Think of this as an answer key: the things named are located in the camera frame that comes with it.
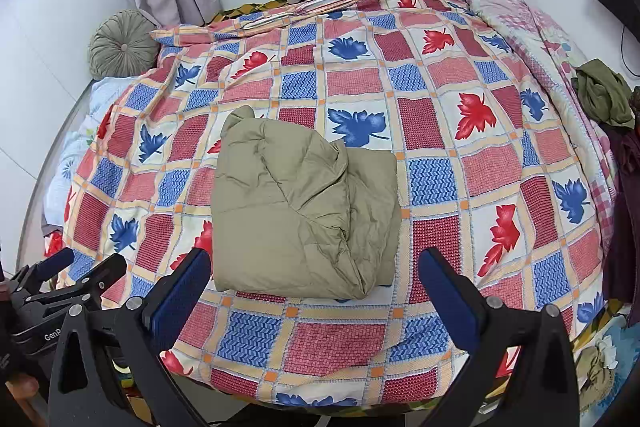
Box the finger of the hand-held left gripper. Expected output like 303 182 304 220
12 247 76 291
59 253 128 309

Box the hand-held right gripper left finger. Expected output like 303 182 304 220
47 247 213 427

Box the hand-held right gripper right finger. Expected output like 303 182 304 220
417 247 583 427

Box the khaki puffer jacket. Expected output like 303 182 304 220
211 105 402 300

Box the leaf-print patchwork quilt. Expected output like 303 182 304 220
62 0 618 408

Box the blue printed bag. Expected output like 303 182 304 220
572 307 632 418

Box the maroon garment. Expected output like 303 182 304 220
602 124 640 303

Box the round green cushion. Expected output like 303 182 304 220
89 9 161 80

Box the patchwork print pillow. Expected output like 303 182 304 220
150 0 373 46

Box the olive green garment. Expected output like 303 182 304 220
571 59 636 128

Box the yellow green bed sheet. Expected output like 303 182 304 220
215 0 291 22

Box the pink floral blanket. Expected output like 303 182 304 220
465 0 618 218

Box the black cable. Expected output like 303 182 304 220
620 24 632 72

